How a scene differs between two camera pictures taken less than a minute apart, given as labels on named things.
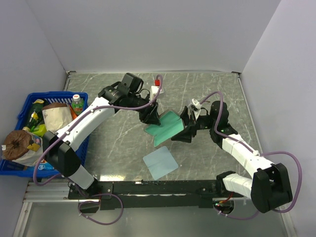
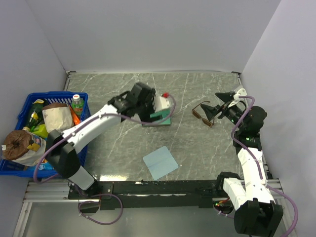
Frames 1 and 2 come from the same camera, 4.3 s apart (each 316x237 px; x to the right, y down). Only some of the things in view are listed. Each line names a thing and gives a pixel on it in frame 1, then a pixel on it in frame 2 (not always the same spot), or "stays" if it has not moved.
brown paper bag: (57, 116) stays
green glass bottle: (36, 109) stays
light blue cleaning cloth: (160, 163) stays
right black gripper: (186, 135) → (226, 97)
